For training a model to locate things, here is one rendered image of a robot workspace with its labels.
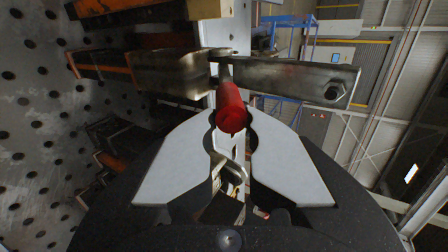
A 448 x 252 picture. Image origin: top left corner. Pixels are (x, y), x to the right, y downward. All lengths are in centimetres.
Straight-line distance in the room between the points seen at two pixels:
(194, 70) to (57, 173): 44
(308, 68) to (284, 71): 2
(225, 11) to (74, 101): 40
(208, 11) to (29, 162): 47
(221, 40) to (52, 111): 39
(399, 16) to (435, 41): 237
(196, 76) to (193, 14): 9
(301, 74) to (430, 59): 1519
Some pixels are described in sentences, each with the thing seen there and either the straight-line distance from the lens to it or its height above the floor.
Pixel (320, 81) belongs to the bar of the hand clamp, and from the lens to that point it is 18.
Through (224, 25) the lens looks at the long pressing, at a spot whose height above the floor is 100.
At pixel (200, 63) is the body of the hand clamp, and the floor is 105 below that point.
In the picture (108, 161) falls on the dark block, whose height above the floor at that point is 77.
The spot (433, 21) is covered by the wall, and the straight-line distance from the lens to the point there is 1517.
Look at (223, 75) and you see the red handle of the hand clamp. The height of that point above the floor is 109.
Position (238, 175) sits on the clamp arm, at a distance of 29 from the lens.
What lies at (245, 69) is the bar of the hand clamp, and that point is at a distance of 21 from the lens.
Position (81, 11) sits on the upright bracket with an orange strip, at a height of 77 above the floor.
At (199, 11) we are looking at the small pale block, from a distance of 26.
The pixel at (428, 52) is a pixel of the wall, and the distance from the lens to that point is 1526.
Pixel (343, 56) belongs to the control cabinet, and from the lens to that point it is 826.
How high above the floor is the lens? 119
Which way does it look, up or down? 27 degrees down
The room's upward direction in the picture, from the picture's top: 105 degrees clockwise
